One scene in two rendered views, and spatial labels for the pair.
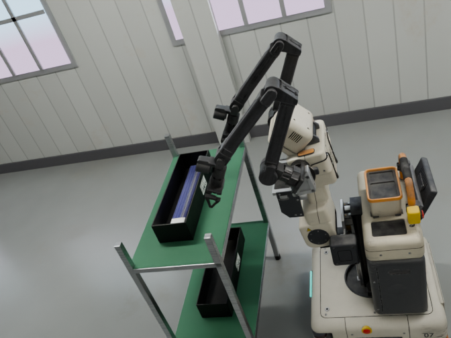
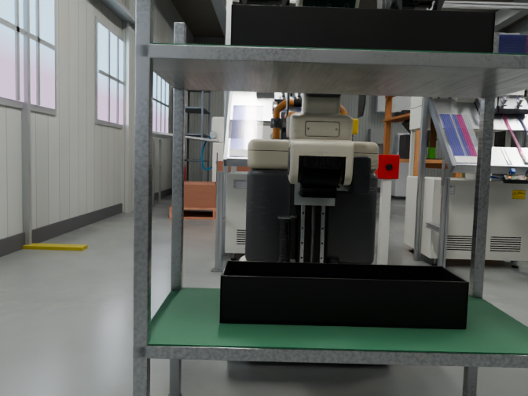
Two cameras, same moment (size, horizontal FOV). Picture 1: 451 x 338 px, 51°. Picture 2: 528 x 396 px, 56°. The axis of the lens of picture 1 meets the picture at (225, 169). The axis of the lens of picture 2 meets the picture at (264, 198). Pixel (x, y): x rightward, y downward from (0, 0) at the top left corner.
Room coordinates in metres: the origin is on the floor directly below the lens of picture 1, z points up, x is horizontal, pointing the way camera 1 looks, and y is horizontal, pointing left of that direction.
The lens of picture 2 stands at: (2.57, 1.27, 0.73)
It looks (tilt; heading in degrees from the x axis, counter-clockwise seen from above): 5 degrees down; 249
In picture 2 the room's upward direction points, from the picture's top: 2 degrees clockwise
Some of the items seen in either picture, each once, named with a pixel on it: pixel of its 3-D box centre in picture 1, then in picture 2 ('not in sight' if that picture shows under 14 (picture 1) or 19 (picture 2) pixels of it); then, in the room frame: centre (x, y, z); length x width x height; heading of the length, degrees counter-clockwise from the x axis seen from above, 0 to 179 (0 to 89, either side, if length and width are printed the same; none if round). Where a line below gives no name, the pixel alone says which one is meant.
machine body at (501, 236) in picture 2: not in sight; (462, 218); (-0.19, -1.74, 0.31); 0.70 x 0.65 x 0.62; 160
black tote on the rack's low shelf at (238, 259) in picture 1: (222, 269); (338, 292); (1.97, 0.21, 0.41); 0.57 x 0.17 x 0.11; 160
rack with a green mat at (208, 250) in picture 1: (215, 252); (340, 235); (1.97, 0.21, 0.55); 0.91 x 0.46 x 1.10; 160
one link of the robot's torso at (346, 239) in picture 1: (329, 235); (334, 174); (1.68, -0.38, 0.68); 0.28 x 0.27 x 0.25; 160
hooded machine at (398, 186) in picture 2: not in sight; (406, 166); (-3.66, -7.16, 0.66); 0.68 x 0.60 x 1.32; 70
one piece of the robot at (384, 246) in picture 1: (383, 235); (309, 193); (1.65, -0.64, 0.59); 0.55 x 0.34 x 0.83; 160
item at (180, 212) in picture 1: (187, 197); not in sight; (1.97, 0.23, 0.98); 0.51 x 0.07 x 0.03; 160
